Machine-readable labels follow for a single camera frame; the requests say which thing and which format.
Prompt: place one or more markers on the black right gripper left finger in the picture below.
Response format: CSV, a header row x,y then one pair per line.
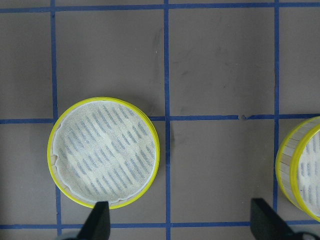
x,y
97,226

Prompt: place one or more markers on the white steamer liner cloth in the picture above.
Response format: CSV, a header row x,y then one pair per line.
x,y
308,178
105,152

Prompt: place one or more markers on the yellow rimmed steamer basket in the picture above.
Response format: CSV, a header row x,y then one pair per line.
x,y
297,167
103,153

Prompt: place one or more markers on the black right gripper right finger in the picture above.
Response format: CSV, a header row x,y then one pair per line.
x,y
266,224

